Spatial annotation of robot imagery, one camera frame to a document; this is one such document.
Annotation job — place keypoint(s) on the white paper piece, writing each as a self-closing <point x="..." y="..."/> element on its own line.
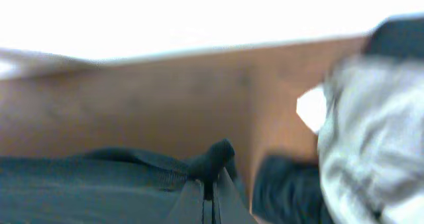
<point x="311" y="107"/>

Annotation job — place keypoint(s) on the red grey garment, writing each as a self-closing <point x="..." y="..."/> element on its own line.
<point x="289" y="192"/>

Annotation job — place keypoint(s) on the black garment at corner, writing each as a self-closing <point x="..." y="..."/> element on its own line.
<point x="399" y="38"/>

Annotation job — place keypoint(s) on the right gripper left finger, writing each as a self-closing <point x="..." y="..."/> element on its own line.
<point x="188" y="209"/>

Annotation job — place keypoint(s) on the black logo shirt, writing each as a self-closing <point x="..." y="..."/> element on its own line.
<point x="111" y="185"/>

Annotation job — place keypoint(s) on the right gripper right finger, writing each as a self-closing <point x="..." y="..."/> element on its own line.
<point x="228" y="207"/>

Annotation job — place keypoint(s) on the grey beige garment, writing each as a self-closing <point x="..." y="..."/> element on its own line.
<point x="370" y="146"/>

